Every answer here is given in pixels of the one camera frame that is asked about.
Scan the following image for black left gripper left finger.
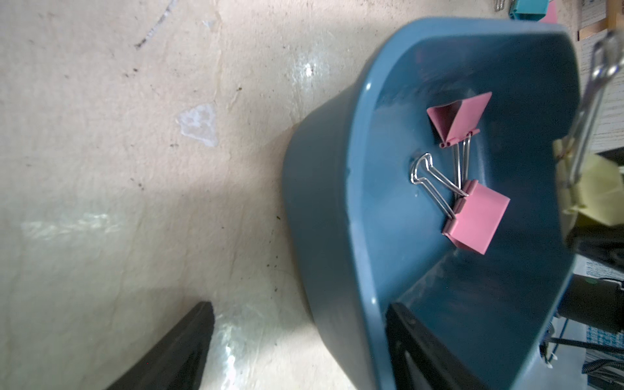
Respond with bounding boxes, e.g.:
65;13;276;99
109;302;215;389

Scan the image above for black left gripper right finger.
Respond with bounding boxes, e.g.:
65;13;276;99
386;302;487;389

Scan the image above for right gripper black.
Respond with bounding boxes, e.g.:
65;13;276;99
555;228;624;335

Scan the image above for yellow binder clip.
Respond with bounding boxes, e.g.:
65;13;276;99
552;30;623;241

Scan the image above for pink binder clip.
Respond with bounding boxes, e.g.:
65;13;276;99
409;153;510;255
427;92;492;189

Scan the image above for teal plastic storage box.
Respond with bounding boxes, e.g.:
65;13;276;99
282;18;579;389

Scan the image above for teal binder clip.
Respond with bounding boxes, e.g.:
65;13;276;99
509;0;550;21

